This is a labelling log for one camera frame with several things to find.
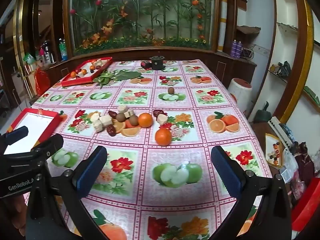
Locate yellow fruit picture box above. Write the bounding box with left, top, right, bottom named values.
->
left=265, top=133, right=285, bottom=168

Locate rolled white and yellow poster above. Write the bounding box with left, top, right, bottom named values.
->
left=217, top=0, right=228, bottom=53

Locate maroon bag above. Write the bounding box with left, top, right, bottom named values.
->
left=294, top=142, right=315, bottom=180

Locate black round device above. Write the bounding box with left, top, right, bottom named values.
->
left=149, top=56, right=165, bottom=70

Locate dark green bundle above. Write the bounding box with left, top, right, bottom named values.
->
left=276, top=61, right=292, bottom=77

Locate green plastic bag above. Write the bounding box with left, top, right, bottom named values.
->
left=24, top=52, right=37, bottom=65

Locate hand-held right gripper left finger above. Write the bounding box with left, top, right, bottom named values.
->
left=25, top=145, right=108, bottom=240

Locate dark green plastic object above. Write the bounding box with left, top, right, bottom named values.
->
left=254, top=101, right=273, bottom=123

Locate white slatted panel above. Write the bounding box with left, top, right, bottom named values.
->
left=268, top=116, right=293, bottom=148

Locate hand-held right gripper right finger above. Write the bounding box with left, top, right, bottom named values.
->
left=211, top=145, right=293, bottom=240

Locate red tray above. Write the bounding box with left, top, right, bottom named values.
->
left=2, top=108, right=62, bottom=155
left=61, top=57, right=113, bottom=88

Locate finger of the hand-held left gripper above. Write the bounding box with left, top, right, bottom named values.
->
left=30, top=133, right=65, bottom=161
left=0, top=126, right=29, bottom=147

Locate dark wooden sideboard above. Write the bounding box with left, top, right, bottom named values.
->
left=35, top=45, right=258, bottom=98

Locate leafy green vegetable bunch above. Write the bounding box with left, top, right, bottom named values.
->
left=92, top=71, right=118, bottom=89

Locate green plastic bottle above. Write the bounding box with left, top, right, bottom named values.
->
left=58, top=38, right=68, bottom=62

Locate clear plastic bag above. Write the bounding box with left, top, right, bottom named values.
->
left=279, top=147, right=299, bottom=183

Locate black thermos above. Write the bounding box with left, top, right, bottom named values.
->
left=42, top=40, right=52, bottom=64

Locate white stool with red top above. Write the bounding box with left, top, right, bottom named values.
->
left=227, top=78, right=253, bottom=115

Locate red plastic stool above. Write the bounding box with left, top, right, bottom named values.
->
left=290, top=176, right=320, bottom=232

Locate large green leaf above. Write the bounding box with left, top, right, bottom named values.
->
left=114, top=70, right=143, bottom=81

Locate red plastic bag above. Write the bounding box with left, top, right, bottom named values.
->
left=35, top=69, right=51, bottom=97

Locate fruit print tablecloth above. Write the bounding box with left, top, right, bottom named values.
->
left=24, top=59, right=274, bottom=240

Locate brown wooden shelf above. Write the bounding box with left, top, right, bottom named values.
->
left=236, top=25, right=262, bottom=35

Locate artificial plant display window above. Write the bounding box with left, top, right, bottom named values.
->
left=64, top=0, right=218, bottom=55

